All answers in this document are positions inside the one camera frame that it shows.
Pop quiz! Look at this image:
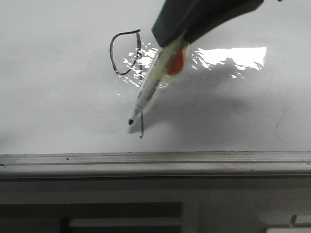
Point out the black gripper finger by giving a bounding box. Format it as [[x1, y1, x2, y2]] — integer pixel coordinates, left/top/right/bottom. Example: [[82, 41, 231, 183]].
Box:
[[184, 0, 263, 44], [152, 0, 202, 48]]

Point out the white whiteboard marker pen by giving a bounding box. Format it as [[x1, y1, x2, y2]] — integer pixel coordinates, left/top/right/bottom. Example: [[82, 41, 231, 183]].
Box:
[[128, 32, 189, 125]]

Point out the white whiteboard surface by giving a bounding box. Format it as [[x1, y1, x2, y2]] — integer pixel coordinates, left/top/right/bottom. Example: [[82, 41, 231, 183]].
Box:
[[0, 0, 311, 154]]

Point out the dark slotted panel below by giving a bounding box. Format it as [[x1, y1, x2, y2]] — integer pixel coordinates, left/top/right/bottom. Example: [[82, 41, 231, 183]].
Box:
[[0, 202, 183, 233]]

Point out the white box bottom right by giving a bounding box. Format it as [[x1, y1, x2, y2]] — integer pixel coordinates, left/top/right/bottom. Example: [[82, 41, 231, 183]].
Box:
[[266, 215, 311, 233]]

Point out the grey aluminium whiteboard frame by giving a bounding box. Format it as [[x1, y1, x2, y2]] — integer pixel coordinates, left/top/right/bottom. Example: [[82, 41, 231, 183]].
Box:
[[0, 151, 311, 181]]

